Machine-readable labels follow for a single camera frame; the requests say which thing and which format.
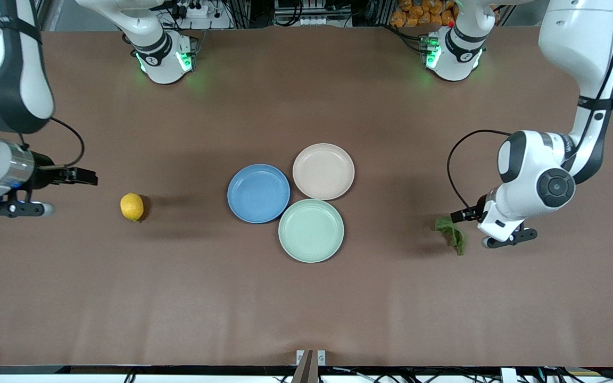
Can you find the yellow lemon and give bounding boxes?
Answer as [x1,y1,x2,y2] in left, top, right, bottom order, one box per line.
[120,193,145,222]

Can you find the green lettuce leaf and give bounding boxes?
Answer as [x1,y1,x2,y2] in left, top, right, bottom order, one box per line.
[434,215,468,256]

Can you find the metal table edge bracket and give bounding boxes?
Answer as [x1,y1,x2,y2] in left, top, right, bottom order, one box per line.
[296,349,327,383]

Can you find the mint green plate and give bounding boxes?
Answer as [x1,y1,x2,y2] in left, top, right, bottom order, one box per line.
[278,199,345,263]

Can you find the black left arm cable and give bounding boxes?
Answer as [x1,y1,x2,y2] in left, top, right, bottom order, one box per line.
[447,0,613,213]

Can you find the blue plate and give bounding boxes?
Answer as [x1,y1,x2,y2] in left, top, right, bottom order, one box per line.
[227,164,291,224]

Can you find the orange snack bags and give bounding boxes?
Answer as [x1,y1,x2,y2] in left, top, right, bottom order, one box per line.
[390,0,456,28]

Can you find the white power strip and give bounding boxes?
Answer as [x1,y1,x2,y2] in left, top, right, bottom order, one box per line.
[171,0,210,19]

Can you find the beige plate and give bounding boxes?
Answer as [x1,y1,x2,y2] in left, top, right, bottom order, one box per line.
[292,143,355,201]

